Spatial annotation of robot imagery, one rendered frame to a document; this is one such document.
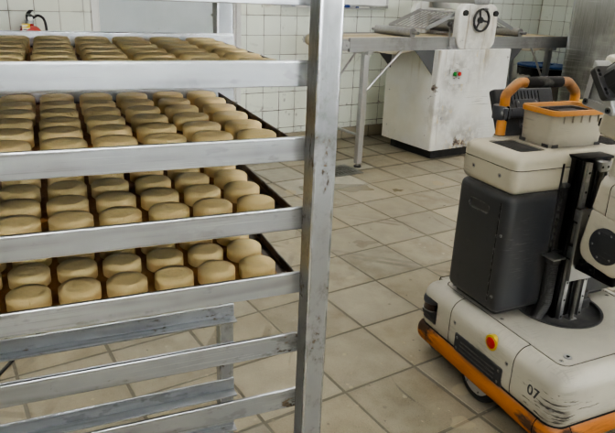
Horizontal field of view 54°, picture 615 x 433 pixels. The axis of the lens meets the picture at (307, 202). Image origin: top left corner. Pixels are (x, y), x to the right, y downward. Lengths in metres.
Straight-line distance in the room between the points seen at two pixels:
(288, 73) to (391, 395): 1.52
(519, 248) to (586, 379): 0.41
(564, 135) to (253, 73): 1.43
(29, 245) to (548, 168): 1.53
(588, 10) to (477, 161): 3.82
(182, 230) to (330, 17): 0.29
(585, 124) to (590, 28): 3.63
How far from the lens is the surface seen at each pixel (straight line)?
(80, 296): 0.78
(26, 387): 0.80
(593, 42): 5.63
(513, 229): 1.91
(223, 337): 1.31
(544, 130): 1.98
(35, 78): 0.67
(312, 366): 0.84
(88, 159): 0.68
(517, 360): 1.91
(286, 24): 5.01
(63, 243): 0.71
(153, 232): 0.72
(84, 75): 0.67
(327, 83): 0.70
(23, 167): 0.69
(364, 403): 2.04
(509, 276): 1.98
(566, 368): 1.87
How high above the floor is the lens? 1.23
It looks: 19 degrees down
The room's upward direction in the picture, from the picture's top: 2 degrees clockwise
